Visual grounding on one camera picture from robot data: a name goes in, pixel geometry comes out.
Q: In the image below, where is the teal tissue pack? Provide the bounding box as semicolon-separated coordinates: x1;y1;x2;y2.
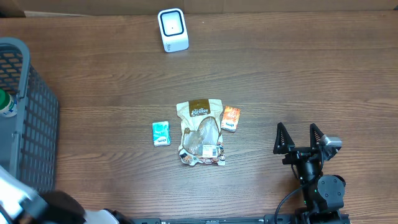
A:
152;121;171;147

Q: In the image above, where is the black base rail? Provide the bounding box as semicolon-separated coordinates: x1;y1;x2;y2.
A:
130;213;351;224

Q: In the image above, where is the green capped bottle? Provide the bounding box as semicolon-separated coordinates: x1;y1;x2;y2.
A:
0;89;17;118

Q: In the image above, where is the white barcode scanner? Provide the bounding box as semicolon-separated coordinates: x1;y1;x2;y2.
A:
157;8;189;53

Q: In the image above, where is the brown snack pouch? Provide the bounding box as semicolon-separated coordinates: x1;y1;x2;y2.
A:
176;99;226;166

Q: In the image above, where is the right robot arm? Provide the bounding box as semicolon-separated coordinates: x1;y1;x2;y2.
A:
273;123;350;223

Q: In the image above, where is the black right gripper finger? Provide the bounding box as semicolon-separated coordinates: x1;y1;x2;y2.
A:
310;123;324;148
273;122;295;154

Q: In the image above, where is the orange tissue pack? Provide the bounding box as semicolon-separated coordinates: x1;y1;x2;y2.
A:
221;106;241;132

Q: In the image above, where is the grey plastic basket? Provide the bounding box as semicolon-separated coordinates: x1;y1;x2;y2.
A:
1;37;60;193

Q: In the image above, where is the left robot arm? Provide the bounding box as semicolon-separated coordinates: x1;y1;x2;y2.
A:
1;168;133;224

